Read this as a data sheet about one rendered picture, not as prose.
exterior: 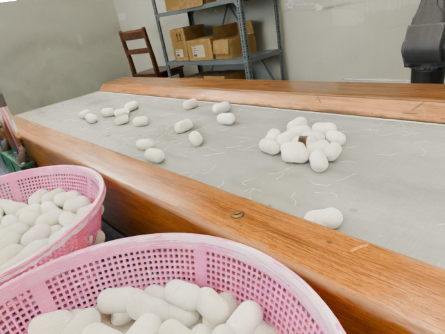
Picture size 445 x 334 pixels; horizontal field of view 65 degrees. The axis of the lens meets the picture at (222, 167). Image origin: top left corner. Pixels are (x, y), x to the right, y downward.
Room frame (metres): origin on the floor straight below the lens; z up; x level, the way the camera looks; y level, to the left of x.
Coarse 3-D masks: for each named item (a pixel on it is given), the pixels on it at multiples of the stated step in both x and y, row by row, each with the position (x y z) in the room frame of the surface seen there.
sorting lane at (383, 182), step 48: (96, 96) 1.15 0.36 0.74; (144, 96) 1.00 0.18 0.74; (192, 144) 0.52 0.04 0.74; (240, 144) 0.48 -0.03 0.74; (384, 144) 0.39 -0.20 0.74; (432, 144) 0.37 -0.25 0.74; (240, 192) 0.34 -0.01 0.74; (288, 192) 0.32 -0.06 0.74; (336, 192) 0.30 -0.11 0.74; (384, 192) 0.28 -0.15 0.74; (432, 192) 0.27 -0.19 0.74; (384, 240) 0.22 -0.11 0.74; (432, 240) 0.21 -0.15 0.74
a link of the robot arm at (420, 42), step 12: (432, 0) 0.71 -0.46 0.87; (444, 0) 0.70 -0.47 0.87; (420, 12) 0.72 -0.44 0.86; (432, 12) 0.70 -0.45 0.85; (444, 12) 0.69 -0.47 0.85; (420, 24) 0.71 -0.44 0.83; (432, 24) 0.69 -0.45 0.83; (444, 24) 0.67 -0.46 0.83; (408, 36) 0.71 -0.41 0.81; (420, 36) 0.69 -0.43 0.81; (432, 36) 0.67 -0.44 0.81; (444, 36) 0.67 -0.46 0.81; (408, 48) 0.70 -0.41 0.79; (420, 48) 0.68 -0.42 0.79; (432, 48) 0.67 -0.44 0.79; (408, 60) 0.71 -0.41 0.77; (420, 60) 0.69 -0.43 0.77; (432, 60) 0.67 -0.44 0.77
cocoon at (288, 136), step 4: (288, 132) 0.44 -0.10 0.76; (292, 132) 0.44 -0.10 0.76; (296, 132) 0.44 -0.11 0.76; (280, 136) 0.43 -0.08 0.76; (284, 136) 0.43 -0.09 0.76; (288, 136) 0.43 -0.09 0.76; (292, 136) 0.43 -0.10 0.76; (296, 136) 0.44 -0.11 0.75; (276, 140) 0.43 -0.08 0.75; (280, 140) 0.43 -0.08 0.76; (284, 140) 0.43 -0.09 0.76; (288, 140) 0.43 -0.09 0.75; (280, 144) 0.43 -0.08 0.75
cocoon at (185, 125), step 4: (184, 120) 0.60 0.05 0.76; (188, 120) 0.60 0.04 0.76; (176, 124) 0.59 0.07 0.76; (180, 124) 0.59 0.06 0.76; (184, 124) 0.59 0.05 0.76; (188, 124) 0.59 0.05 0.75; (192, 124) 0.60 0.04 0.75; (176, 128) 0.58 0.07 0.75; (180, 128) 0.58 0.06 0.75; (184, 128) 0.59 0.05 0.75; (188, 128) 0.59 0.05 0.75; (176, 132) 0.59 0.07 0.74; (180, 132) 0.58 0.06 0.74
